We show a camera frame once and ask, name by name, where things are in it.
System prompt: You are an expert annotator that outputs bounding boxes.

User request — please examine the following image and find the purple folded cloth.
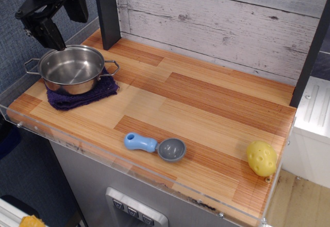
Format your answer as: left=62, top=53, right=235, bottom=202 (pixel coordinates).
left=46, top=76, right=120, bottom=111

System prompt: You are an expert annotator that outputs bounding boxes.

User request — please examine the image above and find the clear acrylic edge guard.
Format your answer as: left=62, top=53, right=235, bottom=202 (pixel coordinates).
left=0, top=103, right=297, bottom=227

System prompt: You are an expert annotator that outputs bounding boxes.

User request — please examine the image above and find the yellow object bottom left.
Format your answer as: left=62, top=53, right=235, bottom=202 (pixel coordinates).
left=19, top=215, right=46, bottom=227

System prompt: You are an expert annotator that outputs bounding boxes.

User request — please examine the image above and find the silver dispenser button panel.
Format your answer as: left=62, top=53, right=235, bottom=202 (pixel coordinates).
left=105, top=187, right=169, bottom=226

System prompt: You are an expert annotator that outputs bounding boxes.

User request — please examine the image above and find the white side cabinet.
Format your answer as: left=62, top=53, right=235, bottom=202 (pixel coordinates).
left=282, top=76, right=329, bottom=188

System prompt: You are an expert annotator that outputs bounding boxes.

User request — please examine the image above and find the dark shelf post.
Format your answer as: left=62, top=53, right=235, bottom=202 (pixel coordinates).
left=96, top=0, right=121, bottom=50
left=289, top=0, right=329, bottom=108

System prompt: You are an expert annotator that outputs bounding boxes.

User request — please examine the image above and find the blue grey ice cream scoop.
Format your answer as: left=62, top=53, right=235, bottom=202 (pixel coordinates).
left=124, top=133, right=187, bottom=163

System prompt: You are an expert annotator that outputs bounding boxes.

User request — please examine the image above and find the stainless steel pot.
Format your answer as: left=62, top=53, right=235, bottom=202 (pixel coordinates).
left=24, top=45, right=120, bottom=95

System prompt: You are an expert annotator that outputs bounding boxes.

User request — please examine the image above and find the dark right shelf post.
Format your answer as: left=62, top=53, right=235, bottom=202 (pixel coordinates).
left=289, top=0, right=329, bottom=108

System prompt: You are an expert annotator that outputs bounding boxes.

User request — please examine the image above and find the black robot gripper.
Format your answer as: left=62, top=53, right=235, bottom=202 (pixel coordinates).
left=15, top=0, right=89, bottom=51

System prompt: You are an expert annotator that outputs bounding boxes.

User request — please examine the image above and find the dark left shelf post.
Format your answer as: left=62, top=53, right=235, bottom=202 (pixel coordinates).
left=96, top=0, right=121, bottom=50

